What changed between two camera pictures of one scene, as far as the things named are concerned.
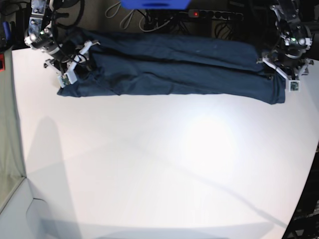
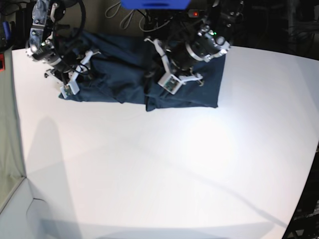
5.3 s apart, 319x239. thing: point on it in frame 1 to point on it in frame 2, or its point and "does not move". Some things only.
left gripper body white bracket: [68, 75] to [72, 87]
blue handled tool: [7, 30] does not move
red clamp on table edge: [2, 67] does not move
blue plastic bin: [161, 4] does not move
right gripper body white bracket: [293, 83] to [170, 83]
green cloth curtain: [12, 168] does not move
